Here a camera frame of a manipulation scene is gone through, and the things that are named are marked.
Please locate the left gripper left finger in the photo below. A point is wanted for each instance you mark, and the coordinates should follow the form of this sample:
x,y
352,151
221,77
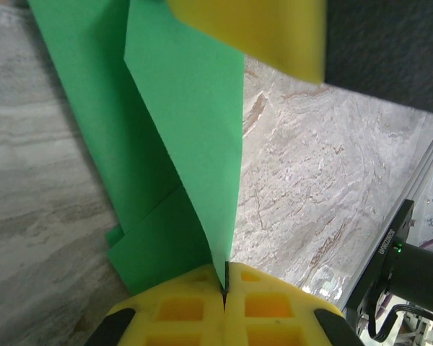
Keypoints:
x,y
180,310

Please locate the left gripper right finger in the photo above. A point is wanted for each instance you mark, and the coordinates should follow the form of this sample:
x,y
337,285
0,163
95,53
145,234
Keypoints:
x,y
270,310

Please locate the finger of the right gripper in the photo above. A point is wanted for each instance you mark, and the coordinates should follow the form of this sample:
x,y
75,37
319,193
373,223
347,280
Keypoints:
x,y
267,32

